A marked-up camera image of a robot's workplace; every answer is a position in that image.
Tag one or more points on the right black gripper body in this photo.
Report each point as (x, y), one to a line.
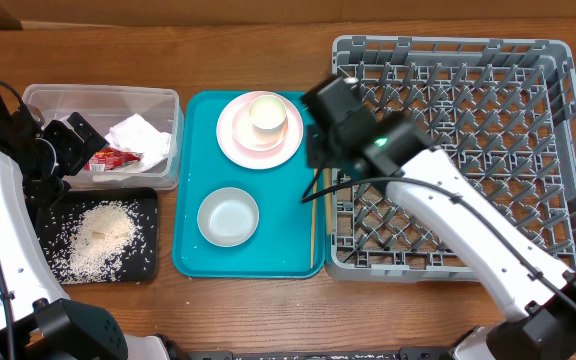
(321, 149)

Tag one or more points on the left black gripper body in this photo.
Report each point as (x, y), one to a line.
(53, 158)

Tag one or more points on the red snack wrapper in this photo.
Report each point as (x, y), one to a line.
(110, 158)

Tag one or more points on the wooden chopstick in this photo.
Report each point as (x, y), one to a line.
(328, 201)
(314, 220)

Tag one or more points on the white napkin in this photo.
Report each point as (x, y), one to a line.
(135, 134)

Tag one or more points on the white rice pile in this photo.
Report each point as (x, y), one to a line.
(100, 240)

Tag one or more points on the grey bowl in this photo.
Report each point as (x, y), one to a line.
(228, 217)

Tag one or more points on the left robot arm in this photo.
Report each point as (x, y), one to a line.
(38, 320)

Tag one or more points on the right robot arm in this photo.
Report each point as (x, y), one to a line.
(534, 291)

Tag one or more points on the grey dishwasher rack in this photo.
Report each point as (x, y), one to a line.
(504, 110)

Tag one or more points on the clear plastic bin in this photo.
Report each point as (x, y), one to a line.
(104, 106)

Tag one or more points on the white paper cup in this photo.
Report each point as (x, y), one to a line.
(267, 113)

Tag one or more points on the pink plate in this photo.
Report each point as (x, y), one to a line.
(253, 159)

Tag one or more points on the black tray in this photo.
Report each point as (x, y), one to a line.
(103, 235)

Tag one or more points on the pink bowl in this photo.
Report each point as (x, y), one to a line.
(251, 137)

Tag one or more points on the teal serving tray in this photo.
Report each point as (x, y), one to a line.
(280, 246)

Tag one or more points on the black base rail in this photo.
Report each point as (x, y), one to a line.
(403, 353)

